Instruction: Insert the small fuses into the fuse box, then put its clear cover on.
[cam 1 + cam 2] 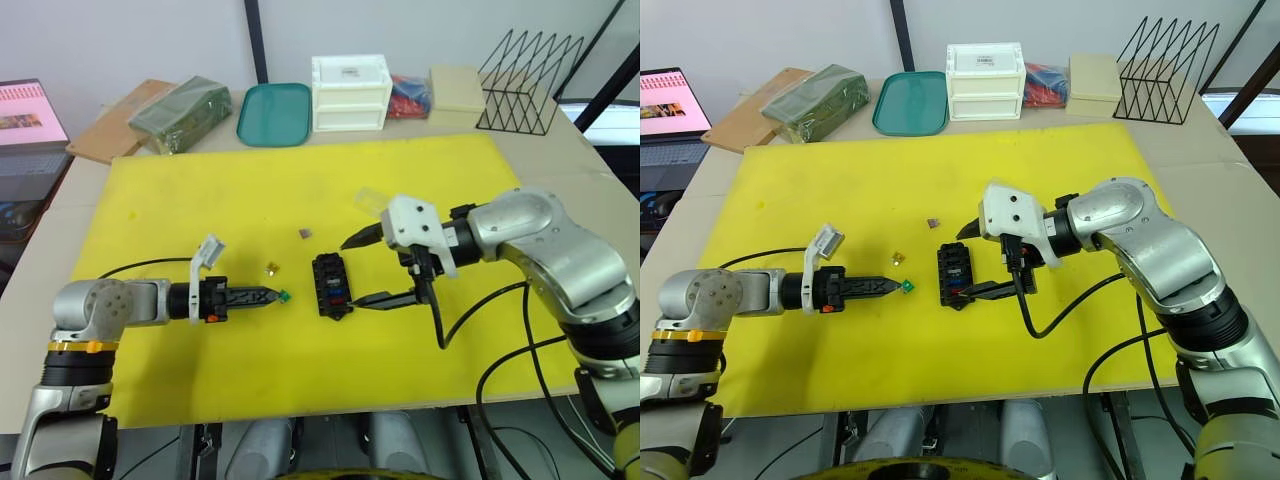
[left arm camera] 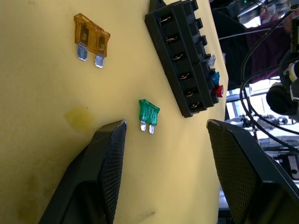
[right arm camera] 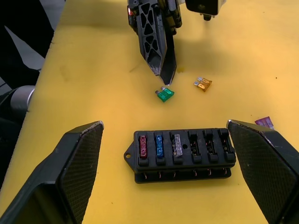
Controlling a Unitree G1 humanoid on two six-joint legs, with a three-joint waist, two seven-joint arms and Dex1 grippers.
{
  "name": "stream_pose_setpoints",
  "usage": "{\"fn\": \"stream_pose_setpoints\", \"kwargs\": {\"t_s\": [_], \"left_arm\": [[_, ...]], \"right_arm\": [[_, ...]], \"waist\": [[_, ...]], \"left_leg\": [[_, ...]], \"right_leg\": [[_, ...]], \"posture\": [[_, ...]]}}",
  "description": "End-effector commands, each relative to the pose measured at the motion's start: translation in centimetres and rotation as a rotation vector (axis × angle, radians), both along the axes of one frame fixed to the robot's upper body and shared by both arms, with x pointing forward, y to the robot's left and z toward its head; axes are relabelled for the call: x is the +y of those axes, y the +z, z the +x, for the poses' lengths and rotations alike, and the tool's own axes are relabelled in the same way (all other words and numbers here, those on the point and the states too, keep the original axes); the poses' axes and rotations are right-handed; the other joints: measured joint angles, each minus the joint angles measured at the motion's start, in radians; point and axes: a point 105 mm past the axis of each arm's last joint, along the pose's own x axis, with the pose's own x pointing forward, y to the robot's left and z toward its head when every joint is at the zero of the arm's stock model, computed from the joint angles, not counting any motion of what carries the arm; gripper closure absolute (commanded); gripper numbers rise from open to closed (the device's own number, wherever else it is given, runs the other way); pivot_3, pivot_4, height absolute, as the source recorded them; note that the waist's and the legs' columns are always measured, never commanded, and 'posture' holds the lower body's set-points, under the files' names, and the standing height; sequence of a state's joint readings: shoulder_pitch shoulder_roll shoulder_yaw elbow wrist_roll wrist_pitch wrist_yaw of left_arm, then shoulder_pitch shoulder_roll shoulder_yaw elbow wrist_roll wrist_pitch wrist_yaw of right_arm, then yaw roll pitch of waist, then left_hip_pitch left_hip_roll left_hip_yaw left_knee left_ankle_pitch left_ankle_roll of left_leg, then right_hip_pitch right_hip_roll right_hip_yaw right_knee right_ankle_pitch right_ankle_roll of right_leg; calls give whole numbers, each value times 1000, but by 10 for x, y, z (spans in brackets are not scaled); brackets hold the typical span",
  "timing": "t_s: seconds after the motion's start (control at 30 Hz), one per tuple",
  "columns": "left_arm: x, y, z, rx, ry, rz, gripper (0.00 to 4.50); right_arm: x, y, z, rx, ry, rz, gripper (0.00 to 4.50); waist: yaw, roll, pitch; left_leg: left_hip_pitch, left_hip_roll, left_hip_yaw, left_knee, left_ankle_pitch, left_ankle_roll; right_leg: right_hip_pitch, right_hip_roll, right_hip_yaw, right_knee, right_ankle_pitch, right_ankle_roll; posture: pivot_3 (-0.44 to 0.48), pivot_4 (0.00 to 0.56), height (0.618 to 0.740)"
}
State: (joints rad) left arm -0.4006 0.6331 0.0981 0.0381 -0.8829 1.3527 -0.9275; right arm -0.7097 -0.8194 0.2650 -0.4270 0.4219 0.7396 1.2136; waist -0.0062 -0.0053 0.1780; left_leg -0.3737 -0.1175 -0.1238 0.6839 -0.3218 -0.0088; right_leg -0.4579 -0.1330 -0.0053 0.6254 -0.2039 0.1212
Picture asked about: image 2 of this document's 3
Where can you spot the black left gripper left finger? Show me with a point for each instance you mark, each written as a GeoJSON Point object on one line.
{"type": "Point", "coordinates": [98, 177]}

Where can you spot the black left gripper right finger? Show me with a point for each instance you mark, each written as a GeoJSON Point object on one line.
{"type": "Point", "coordinates": [243, 172]}

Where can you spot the small green blade fuse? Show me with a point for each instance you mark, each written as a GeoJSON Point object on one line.
{"type": "Point", "coordinates": [148, 113]}

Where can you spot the small red blade fuse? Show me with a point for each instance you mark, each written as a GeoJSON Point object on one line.
{"type": "Point", "coordinates": [218, 91]}

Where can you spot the small blue blade fuse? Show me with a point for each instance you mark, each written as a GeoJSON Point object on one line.
{"type": "Point", "coordinates": [215, 77]}

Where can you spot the small clear blade fuse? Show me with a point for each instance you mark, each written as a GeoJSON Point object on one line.
{"type": "Point", "coordinates": [212, 60]}

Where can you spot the black fuse box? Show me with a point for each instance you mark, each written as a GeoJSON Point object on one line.
{"type": "Point", "coordinates": [184, 58]}

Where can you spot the large orange blade fuse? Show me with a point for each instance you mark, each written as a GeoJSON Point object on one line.
{"type": "Point", "coordinates": [91, 35]}

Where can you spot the person in dark clothes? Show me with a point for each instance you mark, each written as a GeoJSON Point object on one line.
{"type": "Point", "coordinates": [261, 35]}

